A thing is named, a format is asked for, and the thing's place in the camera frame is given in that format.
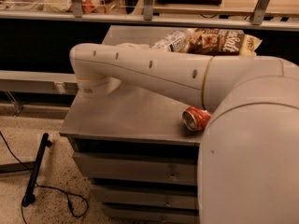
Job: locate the grey drawer cabinet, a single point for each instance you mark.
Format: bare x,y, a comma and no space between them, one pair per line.
132,145

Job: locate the brown chip bag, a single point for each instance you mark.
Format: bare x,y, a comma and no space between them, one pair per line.
206,41

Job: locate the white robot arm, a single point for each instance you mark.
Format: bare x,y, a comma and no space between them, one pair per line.
248,166

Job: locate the blue label plastic bottle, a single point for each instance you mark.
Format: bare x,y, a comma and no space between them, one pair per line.
174,42

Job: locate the red soda can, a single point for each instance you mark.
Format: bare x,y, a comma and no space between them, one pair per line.
196,119

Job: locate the black stand leg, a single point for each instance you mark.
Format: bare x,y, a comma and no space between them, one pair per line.
31,166

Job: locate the grey metal railing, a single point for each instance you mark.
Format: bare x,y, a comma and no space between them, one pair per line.
280,15

